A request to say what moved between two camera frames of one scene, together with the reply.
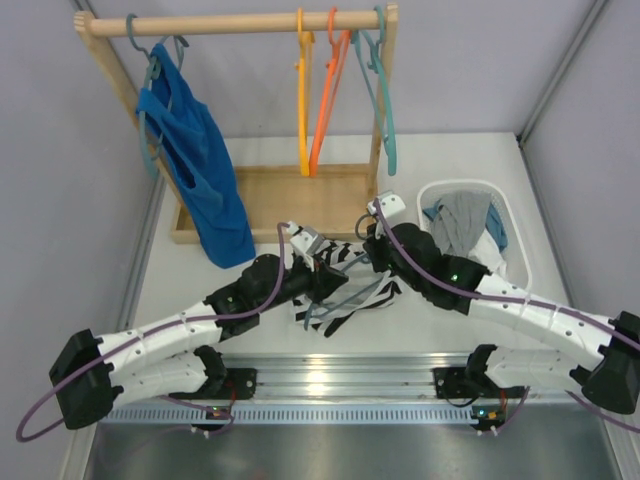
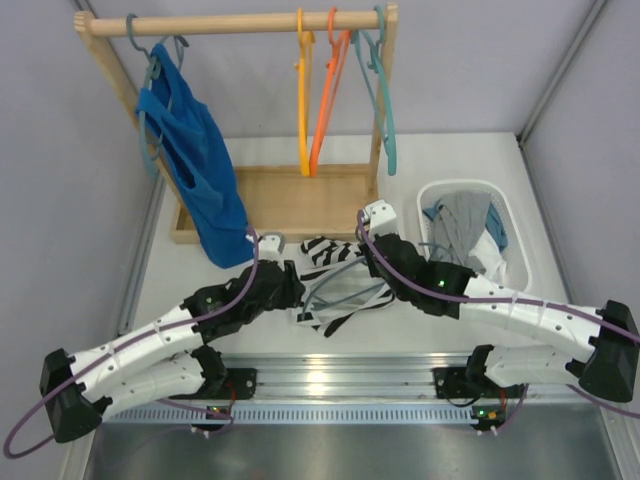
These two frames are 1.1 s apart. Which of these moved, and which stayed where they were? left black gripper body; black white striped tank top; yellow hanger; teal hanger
Moved: left black gripper body
Stayed: black white striped tank top; yellow hanger; teal hanger
